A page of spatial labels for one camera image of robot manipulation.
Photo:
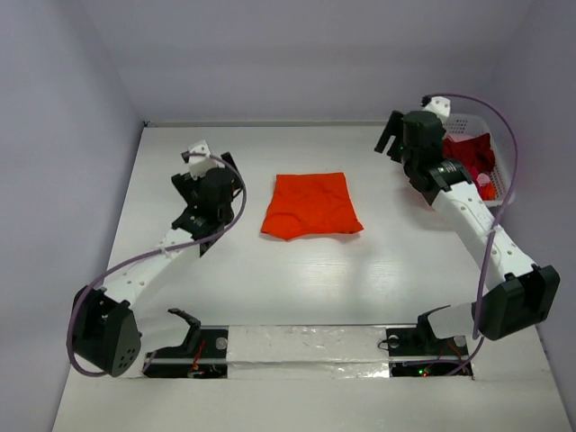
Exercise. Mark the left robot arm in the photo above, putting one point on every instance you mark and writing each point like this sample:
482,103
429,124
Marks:
103,333

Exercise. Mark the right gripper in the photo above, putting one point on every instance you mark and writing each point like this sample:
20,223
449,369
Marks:
395,130

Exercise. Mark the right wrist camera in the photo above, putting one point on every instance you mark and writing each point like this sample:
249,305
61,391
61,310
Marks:
440,106

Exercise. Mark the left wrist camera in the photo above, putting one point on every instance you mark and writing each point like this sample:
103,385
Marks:
198,159

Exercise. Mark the white plastic laundry basket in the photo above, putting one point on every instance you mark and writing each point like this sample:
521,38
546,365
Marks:
474,126

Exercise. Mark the orange t-shirt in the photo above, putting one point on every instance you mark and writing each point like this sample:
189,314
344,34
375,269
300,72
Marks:
310,204

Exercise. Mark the dark red t-shirt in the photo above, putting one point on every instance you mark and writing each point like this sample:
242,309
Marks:
474,153

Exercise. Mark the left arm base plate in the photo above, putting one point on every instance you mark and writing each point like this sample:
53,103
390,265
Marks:
201,355

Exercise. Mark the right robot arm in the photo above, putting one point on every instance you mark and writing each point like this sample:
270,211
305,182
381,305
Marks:
514,292

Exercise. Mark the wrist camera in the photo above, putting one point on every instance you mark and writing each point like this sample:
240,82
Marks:
440,106
198,159

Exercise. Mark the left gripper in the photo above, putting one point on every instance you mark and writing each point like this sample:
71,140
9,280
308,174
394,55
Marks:
188,186

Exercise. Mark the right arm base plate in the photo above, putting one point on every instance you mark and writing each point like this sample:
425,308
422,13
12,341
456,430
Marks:
414,353

